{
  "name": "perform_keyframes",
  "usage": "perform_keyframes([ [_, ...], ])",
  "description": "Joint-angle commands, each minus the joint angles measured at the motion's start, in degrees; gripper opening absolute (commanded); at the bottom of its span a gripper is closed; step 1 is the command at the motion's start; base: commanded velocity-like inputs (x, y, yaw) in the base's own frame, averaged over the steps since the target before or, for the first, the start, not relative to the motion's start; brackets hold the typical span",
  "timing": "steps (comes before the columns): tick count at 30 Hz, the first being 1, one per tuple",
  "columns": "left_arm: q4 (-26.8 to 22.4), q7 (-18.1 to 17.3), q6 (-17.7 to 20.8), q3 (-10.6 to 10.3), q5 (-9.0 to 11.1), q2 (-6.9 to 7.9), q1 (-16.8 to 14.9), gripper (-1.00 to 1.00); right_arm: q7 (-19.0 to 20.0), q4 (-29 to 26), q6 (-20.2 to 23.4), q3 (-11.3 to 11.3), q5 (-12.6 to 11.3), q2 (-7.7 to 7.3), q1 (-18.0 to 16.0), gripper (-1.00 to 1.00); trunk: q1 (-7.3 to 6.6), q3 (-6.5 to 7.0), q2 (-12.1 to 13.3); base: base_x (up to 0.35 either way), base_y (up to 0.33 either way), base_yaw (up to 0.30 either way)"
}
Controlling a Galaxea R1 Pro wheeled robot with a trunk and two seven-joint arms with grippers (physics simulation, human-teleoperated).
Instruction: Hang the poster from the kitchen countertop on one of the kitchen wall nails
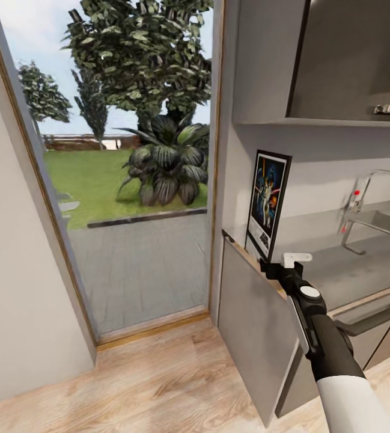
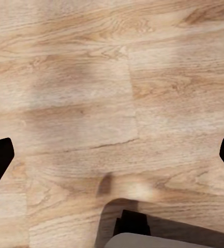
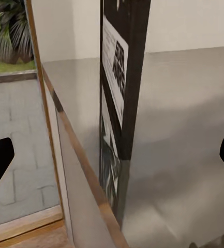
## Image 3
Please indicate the poster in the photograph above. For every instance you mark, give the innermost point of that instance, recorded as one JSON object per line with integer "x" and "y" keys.
{"x": 123, "y": 31}

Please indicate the fixed window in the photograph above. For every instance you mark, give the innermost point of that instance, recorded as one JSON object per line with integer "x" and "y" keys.
{"x": 29, "y": 197}

